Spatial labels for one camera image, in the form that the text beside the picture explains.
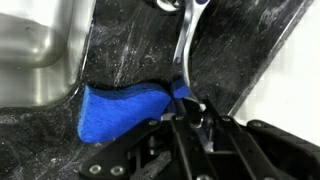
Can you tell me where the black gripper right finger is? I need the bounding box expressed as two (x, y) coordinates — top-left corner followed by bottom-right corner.
(201, 98), (320, 180)

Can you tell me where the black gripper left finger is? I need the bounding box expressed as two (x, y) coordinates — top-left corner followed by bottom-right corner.
(77, 98), (205, 180)

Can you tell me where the blue sponge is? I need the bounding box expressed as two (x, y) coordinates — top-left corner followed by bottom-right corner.
(77, 77), (192, 144)

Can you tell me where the stainless steel sink basin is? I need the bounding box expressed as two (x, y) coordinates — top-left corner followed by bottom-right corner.
(0, 0), (98, 109)

